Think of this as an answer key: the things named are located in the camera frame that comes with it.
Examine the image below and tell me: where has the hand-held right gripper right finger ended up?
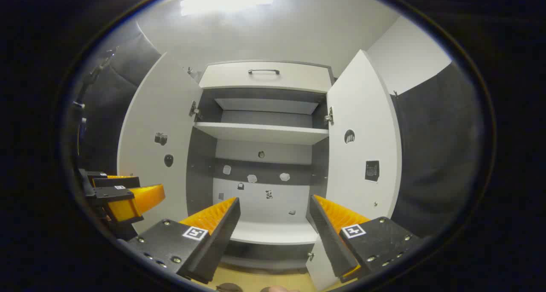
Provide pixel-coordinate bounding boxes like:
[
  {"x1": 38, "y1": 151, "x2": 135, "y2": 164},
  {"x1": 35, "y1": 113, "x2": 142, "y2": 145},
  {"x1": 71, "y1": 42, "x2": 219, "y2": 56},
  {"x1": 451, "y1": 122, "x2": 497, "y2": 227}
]
[{"x1": 309, "y1": 194, "x2": 425, "y2": 283}]

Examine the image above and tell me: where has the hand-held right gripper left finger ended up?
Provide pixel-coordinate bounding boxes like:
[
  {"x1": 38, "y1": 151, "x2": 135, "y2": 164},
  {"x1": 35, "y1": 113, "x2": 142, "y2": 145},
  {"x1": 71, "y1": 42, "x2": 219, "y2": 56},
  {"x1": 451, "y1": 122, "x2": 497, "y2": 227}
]
[{"x1": 127, "y1": 197, "x2": 241, "y2": 285}]

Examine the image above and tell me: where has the white shoe cabinet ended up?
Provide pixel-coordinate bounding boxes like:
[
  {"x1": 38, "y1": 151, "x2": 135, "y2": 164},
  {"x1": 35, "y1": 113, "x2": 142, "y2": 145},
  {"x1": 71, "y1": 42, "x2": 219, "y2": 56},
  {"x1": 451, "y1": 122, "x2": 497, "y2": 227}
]
[{"x1": 117, "y1": 49, "x2": 404, "y2": 290}]

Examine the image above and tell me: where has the white cabinet door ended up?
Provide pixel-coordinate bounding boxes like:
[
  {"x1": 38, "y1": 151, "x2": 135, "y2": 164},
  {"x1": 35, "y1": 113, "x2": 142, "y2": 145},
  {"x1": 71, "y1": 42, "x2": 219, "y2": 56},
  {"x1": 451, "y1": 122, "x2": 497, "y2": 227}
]
[
  {"x1": 305, "y1": 49, "x2": 403, "y2": 290},
  {"x1": 117, "y1": 52, "x2": 203, "y2": 235}
]

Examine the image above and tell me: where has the white cabinet shelf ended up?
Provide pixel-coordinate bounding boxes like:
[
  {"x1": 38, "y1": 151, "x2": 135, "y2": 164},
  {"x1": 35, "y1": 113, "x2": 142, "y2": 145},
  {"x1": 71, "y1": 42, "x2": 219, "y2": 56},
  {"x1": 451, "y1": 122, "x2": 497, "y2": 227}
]
[{"x1": 194, "y1": 121, "x2": 329, "y2": 145}]

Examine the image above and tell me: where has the white cabinet drawer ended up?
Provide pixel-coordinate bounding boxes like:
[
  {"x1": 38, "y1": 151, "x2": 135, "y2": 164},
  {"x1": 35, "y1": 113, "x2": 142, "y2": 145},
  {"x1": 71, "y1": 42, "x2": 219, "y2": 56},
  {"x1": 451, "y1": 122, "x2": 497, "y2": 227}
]
[{"x1": 198, "y1": 61, "x2": 334, "y2": 93}]

